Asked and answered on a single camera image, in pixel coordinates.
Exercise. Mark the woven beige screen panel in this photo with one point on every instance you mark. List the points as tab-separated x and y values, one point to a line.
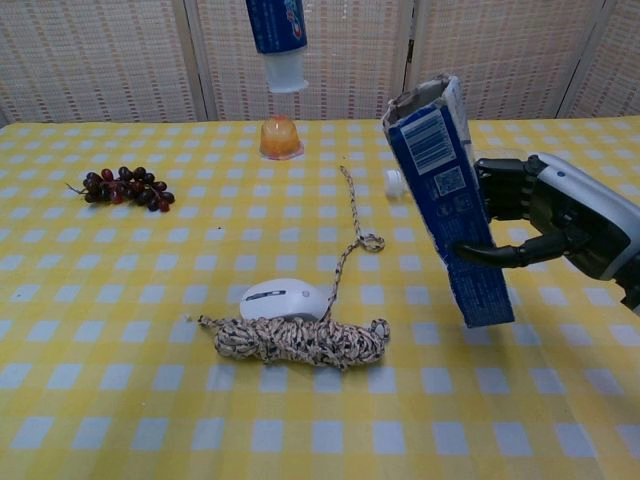
615	75
350	55
100	55
515	55

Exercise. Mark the blue toothpaste box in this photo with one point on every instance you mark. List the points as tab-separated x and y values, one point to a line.
450	200

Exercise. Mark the white computer mouse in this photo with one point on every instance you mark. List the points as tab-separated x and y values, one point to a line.
280	300

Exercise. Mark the clear plastic water bottle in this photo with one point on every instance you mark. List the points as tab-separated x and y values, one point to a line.
395	184

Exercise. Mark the yellow and white checkered tablecloth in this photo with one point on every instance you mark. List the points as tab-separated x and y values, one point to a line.
320	420

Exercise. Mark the bunch of dark red grapes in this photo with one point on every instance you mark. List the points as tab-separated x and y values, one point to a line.
130	190

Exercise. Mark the orange jelly cup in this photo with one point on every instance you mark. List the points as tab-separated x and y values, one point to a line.
280	137

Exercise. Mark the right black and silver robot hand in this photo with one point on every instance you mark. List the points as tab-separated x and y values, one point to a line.
575	200

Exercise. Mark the white and blue toothpaste tube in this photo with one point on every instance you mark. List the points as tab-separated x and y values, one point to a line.
277	30

